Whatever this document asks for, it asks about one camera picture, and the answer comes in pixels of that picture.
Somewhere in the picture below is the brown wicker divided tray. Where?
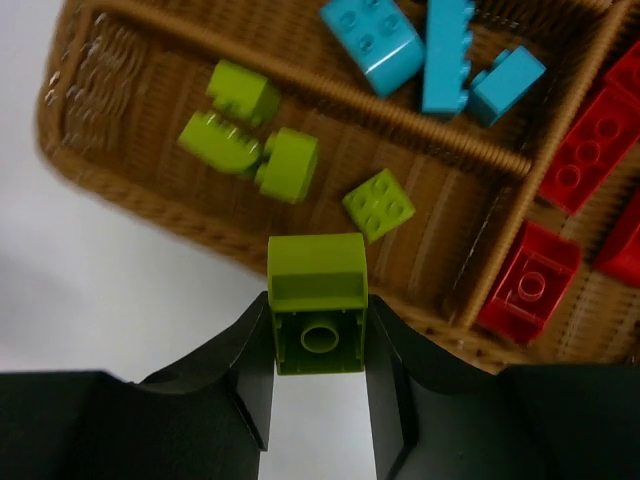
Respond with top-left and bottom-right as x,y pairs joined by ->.
37,1 -> 639,372

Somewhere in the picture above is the red rounded lego brick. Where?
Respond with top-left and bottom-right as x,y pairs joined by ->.
476,221 -> 582,345

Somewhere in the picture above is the small lime lego brick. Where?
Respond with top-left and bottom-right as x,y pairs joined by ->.
206,60 -> 281,127

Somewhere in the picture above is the lime lego brick front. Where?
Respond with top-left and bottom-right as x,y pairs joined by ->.
267,233 -> 369,376

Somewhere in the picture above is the cyan rounded lego brick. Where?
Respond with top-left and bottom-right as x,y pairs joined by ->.
319,0 -> 424,98

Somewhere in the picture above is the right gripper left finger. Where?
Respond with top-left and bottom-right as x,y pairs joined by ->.
1,295 -> 274,479

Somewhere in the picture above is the lime rounded lego brick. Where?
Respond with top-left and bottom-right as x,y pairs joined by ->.
178,111 -> 263,175

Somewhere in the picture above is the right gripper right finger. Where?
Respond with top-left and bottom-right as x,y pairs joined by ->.
365,296 -> 639,479

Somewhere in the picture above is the lime green lego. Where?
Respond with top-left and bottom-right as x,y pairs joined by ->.
342,168 -> 415,244

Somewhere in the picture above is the red base lego brick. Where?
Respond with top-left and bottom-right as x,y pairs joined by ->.
594,189 -> 640,288

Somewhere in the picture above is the small cyan lego brick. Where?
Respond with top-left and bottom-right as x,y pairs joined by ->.
467,46 -> 546,127

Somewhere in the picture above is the long cyan lego brick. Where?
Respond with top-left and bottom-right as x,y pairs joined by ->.
421,0 -> 475,119

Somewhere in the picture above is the small red lego brick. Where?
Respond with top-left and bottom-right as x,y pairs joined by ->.
604,40 -> 640,103

